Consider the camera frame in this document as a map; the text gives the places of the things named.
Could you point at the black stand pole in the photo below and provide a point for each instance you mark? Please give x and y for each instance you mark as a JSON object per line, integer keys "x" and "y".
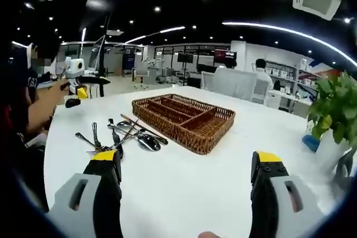
{"x": 103, "y": 54}

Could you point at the dark grey curved object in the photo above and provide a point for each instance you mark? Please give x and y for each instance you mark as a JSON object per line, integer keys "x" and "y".
{"x": 344, "y": 165}

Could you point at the blue standing banner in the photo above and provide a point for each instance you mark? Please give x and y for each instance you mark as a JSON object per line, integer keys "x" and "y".
{"x": 129, "y": 61}

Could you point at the green potted plant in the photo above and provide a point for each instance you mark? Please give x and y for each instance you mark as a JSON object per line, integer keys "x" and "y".
{"x": 332, "y": 101}

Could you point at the white storage shelf with boxes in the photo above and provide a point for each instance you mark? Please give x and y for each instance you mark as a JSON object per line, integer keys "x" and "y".
{"x": 287, "y": 76}

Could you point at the curved ceiling light strip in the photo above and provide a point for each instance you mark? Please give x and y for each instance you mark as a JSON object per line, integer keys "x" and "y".
{"x": 251, "y": 24}

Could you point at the brown wicker storage slot basket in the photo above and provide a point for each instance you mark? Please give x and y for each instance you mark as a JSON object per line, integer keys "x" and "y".
{"x": 195, "y": 135}

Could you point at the person's right hand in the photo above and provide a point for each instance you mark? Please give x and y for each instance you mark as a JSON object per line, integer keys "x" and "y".
{"x": 209, "y": 235}

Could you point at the black monitor on stand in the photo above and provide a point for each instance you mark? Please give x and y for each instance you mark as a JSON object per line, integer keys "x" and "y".
{"x": 185, "y": 57}

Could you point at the tilted grey screen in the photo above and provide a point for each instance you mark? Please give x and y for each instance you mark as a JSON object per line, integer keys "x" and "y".
{"x": 96, "y": 54}

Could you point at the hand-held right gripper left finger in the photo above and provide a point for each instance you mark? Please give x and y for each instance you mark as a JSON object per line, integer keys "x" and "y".
{"x": 106, "y": 193}

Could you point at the red wall screen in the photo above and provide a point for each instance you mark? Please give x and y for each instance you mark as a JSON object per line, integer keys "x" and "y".
{"x": 226, "y": 55}

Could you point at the small blue box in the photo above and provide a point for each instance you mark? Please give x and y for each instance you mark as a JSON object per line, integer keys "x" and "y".
{"x": 310, "y": 143}

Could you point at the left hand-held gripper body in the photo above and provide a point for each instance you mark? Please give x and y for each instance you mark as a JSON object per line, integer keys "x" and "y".
{"x": 74, "y": 68}

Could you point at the person's black shirt torso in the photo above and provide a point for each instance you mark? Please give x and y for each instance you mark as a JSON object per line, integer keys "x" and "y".
{"x": 22, "y": 126}

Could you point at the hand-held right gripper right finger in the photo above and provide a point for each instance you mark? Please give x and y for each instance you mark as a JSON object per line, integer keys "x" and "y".
{"x": 267, "y": 193}

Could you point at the white desk partition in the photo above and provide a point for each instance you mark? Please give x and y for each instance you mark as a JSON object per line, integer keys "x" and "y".
{"x": 228, "y": 83}

